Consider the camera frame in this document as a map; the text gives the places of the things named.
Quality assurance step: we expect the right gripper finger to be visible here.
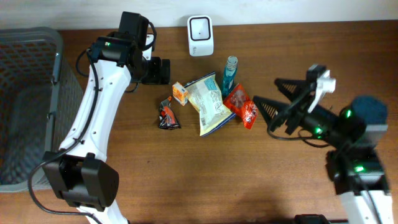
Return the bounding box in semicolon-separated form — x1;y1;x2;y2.
274;78;308;102
252;96;290;126

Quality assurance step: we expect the small orange box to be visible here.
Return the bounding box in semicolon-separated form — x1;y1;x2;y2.
172;82;189;106

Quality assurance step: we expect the red snack bag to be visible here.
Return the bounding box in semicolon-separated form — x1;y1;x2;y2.
223;84;259;129

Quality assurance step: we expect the black red snack packet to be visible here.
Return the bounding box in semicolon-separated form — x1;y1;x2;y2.
159;96;181;130

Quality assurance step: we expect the cream blue chips bag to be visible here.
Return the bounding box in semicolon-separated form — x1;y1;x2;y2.
183;72;236;137

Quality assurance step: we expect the blue drink bottle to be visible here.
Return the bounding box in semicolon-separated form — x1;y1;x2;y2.
221;56;238;97

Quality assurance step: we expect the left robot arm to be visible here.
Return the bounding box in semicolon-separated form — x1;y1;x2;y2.
38;11;170;223

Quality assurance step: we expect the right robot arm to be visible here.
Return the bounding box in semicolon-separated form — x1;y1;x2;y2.
253;64;394;223

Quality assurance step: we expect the white barcode scanner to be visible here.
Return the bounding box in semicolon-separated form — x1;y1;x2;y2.
187;15;214;57

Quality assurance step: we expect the grey plastic mesh basket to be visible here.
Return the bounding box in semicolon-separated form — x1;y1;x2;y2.
1;27;83;193

